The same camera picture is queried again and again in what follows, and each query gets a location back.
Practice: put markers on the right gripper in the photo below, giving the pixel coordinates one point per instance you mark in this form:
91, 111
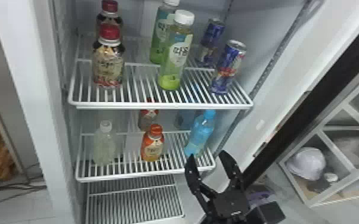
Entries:
229, 206

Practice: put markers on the blue bottle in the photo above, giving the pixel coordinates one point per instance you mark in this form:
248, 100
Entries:
200, 134

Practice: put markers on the orange bottle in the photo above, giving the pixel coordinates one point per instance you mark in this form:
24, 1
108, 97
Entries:
152, 147

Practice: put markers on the white helmet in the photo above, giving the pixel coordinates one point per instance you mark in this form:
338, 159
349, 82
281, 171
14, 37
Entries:
306, 162

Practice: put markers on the blue can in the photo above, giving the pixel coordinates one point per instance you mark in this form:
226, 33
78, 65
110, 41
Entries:
227, 67
210, 40

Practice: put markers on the clear bottle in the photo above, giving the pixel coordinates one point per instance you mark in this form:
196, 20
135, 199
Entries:
104, 147

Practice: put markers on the green bottle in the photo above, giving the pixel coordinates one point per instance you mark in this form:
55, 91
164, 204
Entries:
160, 34
176, 53

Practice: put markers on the fridge door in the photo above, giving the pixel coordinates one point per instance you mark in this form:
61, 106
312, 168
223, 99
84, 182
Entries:
320, 100

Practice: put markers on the red cap brown bottle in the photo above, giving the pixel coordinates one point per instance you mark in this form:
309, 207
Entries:
109, 12
107, 62

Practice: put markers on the white fridge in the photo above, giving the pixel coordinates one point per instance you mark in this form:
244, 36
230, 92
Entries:
41, 94

